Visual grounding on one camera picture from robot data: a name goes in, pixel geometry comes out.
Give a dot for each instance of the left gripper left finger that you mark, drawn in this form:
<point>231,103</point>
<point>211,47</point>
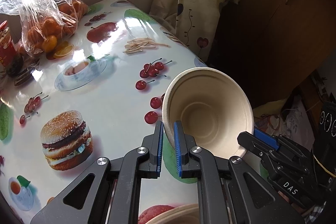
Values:
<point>108,191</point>

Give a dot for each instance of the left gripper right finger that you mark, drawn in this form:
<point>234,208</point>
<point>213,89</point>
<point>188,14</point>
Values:
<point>229,190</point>

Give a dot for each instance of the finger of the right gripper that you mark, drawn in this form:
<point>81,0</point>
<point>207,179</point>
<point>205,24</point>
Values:
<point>255,146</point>
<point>265,138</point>

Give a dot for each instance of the beige paper bowl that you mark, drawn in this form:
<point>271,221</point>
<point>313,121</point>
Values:
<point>183,214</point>
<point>212,108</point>

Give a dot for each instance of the fruit print tablecloth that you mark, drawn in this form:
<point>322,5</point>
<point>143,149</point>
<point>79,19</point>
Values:
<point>115,63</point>

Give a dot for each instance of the red label jar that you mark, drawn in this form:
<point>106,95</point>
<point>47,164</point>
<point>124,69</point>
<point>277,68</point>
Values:
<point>11,59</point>

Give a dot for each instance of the plastic bag of oranges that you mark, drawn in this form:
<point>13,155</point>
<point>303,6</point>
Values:
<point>45,22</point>

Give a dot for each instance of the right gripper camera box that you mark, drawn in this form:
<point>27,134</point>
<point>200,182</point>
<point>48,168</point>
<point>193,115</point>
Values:
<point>324,144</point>

